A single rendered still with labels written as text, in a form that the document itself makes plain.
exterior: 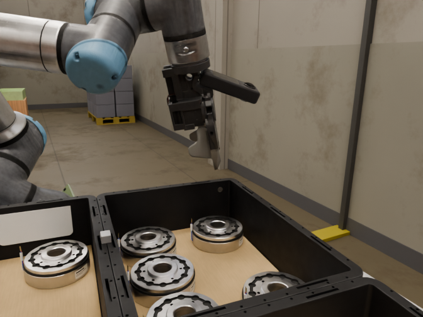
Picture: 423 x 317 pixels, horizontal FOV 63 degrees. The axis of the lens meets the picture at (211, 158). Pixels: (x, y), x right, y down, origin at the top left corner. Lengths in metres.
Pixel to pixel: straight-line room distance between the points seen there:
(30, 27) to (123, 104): 6.36
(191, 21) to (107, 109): 6.28
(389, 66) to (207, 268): 1.95
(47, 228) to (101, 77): 0.33
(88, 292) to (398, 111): 2.04
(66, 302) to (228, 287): 0.25
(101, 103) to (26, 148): 5.86
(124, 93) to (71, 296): 6.37
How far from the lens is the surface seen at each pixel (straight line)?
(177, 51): 0.61
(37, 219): 0.72
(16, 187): 0.93
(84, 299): 0.60
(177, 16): 0.60
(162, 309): 0.51
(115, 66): 0.51
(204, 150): 0.67
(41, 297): 0.63
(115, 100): 6.88
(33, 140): 1.00
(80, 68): 0.52
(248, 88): 0.65
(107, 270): 0.47
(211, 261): 0.66
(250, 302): 0.41
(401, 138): 2.34
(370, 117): 2.46
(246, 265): 0.66
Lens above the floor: 1.18
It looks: 16 degrees down
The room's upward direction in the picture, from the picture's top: 1 degrees clockwise
